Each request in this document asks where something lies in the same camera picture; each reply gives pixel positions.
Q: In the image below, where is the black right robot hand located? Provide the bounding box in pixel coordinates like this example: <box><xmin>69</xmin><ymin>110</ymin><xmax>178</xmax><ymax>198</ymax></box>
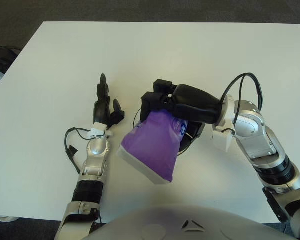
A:
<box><xmin>140</xmin><ymin>78</ymin><xmax>225</xmax><ymax>141</ymax></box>

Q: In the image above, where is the purple tissue paper pack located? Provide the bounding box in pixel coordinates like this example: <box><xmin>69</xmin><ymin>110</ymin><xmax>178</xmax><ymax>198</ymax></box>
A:
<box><xmin>116</xmin><ymin>110</ymin><xmax>190</xmax><ymax>185</ymax></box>

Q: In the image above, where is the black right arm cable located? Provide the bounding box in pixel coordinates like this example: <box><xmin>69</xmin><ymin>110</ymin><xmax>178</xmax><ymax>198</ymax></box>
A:
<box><xmin>221</xmin><ymin>72</ymin><xmax>265</xmax><ymax>113</ymax></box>

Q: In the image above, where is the white plate black rim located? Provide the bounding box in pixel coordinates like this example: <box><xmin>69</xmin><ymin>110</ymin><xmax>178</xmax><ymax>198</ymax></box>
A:
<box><xmin>132</xmin><ymin>108</ymin><xmax>200</xmax><ymax>156</ymax></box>

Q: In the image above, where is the black bag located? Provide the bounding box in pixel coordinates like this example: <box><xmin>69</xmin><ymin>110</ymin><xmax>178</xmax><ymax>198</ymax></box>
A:
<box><xmin>0</xmin><ymin>45</ymin><xmax>22</xmax><ymax>81</ymax></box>

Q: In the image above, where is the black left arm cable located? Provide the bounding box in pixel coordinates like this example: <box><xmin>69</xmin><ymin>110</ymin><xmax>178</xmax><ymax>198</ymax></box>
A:
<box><xmin>64</xmin><ymin>127</ymin><xmax>96</xmax><ymax>176</ymax></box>

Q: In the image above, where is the white table foot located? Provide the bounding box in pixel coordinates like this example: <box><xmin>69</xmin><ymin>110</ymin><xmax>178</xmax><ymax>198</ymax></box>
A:
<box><xmin>0</xmin><ymin>215</ymin><xmax>19</xmax><ymax>223</ymax></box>

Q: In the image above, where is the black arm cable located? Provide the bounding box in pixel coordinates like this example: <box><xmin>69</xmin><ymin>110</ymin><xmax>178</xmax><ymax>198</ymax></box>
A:
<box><xmin>64</xmin><ymin>127</ymin><xmax>96</xmax><ymax>176</ymax></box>
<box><xmin>221</xmin><ymin>72</ymin><xmax>265</xmax><ymax>113</ymax></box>

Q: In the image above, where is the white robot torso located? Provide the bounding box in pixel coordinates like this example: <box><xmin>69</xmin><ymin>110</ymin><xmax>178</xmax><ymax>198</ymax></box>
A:
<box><xmin>88</xmin><ymin>204</ymin><xmax>291</xmax><ymax>240</ymax></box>

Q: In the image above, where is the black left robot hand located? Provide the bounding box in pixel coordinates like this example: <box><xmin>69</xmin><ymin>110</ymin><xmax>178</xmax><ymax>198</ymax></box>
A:
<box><xmin>93</xmin><ymin>73</ymin><xmax>126</xmax><ymax>131</ymax></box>

